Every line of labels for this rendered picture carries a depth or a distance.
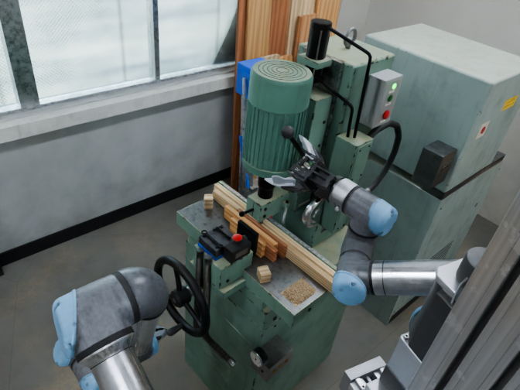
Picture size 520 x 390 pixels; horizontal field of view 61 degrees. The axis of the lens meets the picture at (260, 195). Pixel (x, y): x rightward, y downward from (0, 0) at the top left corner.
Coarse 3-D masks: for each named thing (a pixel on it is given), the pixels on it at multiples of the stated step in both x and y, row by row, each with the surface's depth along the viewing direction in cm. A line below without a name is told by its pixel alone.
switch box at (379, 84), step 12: (384, 72) 136; (396, 72) 137; (372, 84) 133; (384, 84) 131; (396, 84) 135; (372, 96) 135; (384, 96) 133; (396, 96) 139; (372, 108) 136; (384, 108) 138; (360, 120) 141; (372, 120) 138
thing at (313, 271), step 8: (216, 192) 168; (216, 200) 169; (224, 200) 165; (232, 200) 164; (240, 208) 161; (272, 232) 153; (288, 248) 147; (288, 256) 148; (296, 256) 145; (304, 256) 145; (296, 264) 146; (304, 264) 143; (312, 264) 142; (312, 272) 142; (320, 272) 140; (320, 280) 140; (328, 280) 137; (328, 288) 139
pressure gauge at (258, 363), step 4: (256, 348) 145; (260, 348) 144; (252, 352) 144; (256, 352) 143; (260, 352) 143; (264, 352) 143; (252, 356) 145; (256, 356) 143; (260, 356) 142; (264, 356) 143; (252, 360) 146; (256, 360) 144; (260, 360) 142; (264, 360) 143; (268, 360) 144; (256, 364) 146; (260, 364) 144; (264, 364) 144
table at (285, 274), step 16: (192, 208) 165; (192, 224) 157; (208, 224) 158; (224, 224) 159; (256, 256) 148; (256, 272) 142; (272, 272) 143; (288, 272) 144; (304, 272) 144; (224, 288) 140; (240, 288) 143; (256, 288) 140; (272, 288) 138; (320, 288) 140; (272, 304) 137; (288, 304) 133; (304, 304) 134; (320, 304) 142; (288, 320) 134
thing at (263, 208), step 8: (256, 192) 148; (280, 192) 150; (288, 192) 150; (248, 200) 146; (256, 200) 145; (264, 200) 145; (272, 200) 146; (280, 200) 149; (248, 208) 148; (256, 208) 145; (264, 208) 144; (272, 208) 148; (280, 208) 152; (256, 216) 146; (264, 216) 146
